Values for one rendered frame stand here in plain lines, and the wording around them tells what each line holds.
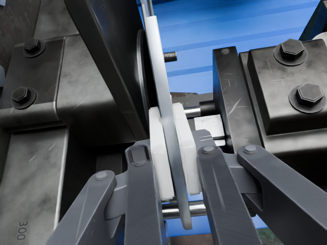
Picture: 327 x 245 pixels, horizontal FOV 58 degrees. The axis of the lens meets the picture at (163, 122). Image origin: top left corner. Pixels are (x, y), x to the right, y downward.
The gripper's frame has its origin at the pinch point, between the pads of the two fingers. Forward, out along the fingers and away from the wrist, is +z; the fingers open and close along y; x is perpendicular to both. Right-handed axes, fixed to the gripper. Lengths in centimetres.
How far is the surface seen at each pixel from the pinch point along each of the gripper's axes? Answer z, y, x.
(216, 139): 19.0, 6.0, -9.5
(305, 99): 9.7, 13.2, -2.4
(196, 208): 18.1, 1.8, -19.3
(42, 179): 6.0, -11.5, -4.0
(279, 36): 181, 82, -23
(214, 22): 202, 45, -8
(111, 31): 1.7, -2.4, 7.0
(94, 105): 7.8, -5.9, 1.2
